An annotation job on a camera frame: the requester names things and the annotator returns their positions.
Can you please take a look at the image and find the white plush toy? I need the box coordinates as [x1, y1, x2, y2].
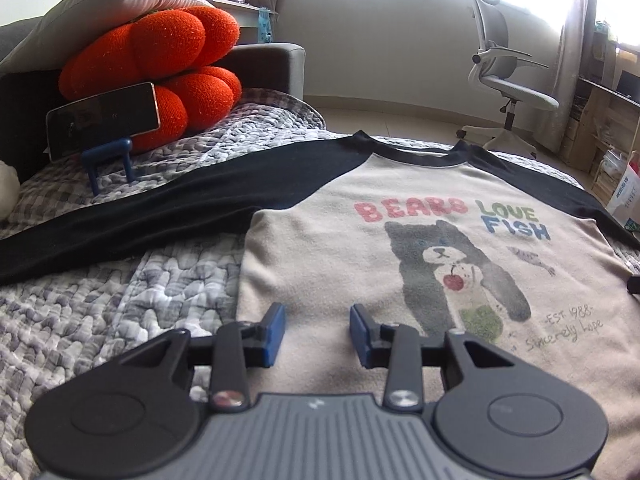
[0, 161, 21, 221]

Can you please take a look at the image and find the beige and black raglan shirt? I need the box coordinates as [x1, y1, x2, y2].
[0, 130, 640, 411]

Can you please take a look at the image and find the plain beige curtain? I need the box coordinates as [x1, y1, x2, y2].
[547, 0, 609, 152]

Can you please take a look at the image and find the white pillow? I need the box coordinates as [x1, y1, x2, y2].
[0, 0, 216, 79]

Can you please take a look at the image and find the white office chair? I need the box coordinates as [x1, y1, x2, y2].
[456, 0, 560, 159]

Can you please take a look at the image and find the blue plastic bag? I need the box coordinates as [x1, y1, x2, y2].
[256, 10, 274, 45]

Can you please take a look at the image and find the blue phone stand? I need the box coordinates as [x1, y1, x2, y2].
[81, 137, 139, 196]

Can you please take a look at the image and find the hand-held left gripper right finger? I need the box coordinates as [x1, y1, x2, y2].
[349, 302, 539, 411]

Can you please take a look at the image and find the white paper bag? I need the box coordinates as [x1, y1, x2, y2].
[605, 152, 640, 234]

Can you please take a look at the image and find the orange pumpkin cushion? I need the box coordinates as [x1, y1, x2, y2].
[125, 67, 243, 154]
[59, 6, 240, 102]

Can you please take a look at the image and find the grey sofa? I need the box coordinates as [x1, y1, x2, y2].
[0, 22, 306, 181]

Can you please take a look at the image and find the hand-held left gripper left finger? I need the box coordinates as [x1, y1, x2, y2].
[117, 302, 287, 414]

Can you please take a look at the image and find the smartphone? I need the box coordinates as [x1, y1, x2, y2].
[46, 81, 162, 163]

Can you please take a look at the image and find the grey checked quilted blanket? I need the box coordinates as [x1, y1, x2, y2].
[0, 87, 640, 413]

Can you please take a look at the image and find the white desk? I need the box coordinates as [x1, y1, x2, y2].
[197, 0, 279, 44]

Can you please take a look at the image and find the wooden shelf desk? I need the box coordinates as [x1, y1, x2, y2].
[557, 50, 640, 202]

